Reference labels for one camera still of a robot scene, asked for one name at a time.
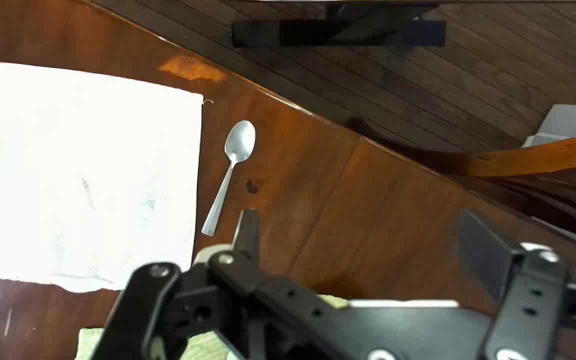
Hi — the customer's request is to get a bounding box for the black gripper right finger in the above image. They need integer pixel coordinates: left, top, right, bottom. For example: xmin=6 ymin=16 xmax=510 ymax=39
xmin=457 ymin=212 xmax=513 ymax=302

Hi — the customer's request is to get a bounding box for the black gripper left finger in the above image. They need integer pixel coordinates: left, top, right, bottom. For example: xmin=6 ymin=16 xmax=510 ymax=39
xmin=234 ymin=211 xmax=260 ymax=261

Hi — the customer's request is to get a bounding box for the silver metal spoon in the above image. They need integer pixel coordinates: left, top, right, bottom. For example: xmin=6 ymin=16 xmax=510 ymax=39
xmin=200 ymin=120 xmax=256 ymax=236

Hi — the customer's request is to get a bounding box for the white cloth towel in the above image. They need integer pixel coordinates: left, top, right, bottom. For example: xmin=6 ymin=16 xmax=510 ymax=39
xmin=0 ymin=62 xmax=204 ymax=292

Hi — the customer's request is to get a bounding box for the dark wooden chair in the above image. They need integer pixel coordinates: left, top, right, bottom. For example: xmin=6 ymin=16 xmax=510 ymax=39
xmin=348 ymin=118 xmax=576 ymax=233

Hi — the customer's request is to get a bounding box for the yellow-green cloth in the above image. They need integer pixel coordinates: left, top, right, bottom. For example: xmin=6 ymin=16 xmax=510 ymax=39
xmin=83 ymin=282 xmax=360 ymax=360

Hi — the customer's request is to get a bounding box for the black stand base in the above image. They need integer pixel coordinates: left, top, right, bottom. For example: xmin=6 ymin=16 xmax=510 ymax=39
xmin=232 ymin=21 xmax=445 ymax=48

